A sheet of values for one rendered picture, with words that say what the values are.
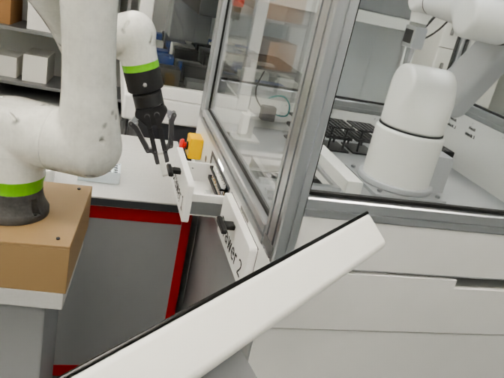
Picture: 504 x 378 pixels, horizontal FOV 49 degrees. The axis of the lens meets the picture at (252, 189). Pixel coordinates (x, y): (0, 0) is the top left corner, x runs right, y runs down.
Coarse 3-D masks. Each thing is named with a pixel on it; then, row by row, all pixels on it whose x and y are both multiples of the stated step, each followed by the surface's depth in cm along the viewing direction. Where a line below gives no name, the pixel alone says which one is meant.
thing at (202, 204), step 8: (192, 168) 164; (200, 168) 165; (208, 168) 165; (192, 176) 165; (200, 176) 166; (200, 184) 164; (208, 184) 165; (200, 192) 159; (192, 200) 142; (200, 200) 143; (208, 200) 143; (216, 200) 144; (192, 208) 143; (200, 208) 143; (208, 208) 144; (216, 208) 144; (208, 216) 145; (216, 216) 145
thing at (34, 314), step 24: (0, 288) 111; (0, 312) 118; (24, 312) 118; (48, 312) 124; (0, 336) 120; (24, 336) 121; (48, 336) 130; (0, 360) 122; (24, 360) 123; (48, 360) 136
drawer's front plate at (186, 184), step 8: (176, 152) 163; (176, 160) 161; (184, 160) 153; (184, 168) 148; (176, 176) 158; (184, 176) 144; (176, 184) 156; (184, 184) 143; (192, 184) 138; (176, 192) 155; (184, 192) 141; (192, 192) 139; (176, 200) 153; (184, 200) 140; (184, 208) 140; (184, 216) 141
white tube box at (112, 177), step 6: (114, 168) 173; (120, 168) 173; (108, 174) 169; (114, 174) 169; (84, 180) 168; (90, 180) 169; (96, 180) 169; (102, 180) 169; (108, 180) 170; (114, 180) 170
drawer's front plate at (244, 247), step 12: (228, 204) 134; (228, 216) 132; (240, 216) 126; (240, 228) 121; (240, 240) 120; (252, 240) 116; (228, 252) 129; (240, 252) 119; (252, 252) 113; (240, 264) 118; (252, 264) 114; (240, 276) 117
